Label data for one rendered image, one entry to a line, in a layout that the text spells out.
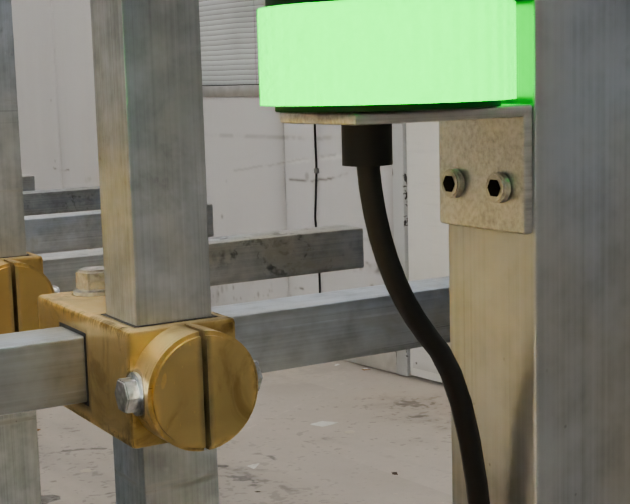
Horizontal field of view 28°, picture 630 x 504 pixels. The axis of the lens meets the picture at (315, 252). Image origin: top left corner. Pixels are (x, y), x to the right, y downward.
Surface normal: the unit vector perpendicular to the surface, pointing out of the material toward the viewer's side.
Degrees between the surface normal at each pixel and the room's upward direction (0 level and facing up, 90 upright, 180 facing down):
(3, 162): 90
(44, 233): 90
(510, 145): 90
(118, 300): 90
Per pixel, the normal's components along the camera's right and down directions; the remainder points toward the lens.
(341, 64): -0.38, 0.14
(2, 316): 0.51, 0.11
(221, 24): -0.79, 0.11
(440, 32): 0.32, 0.12
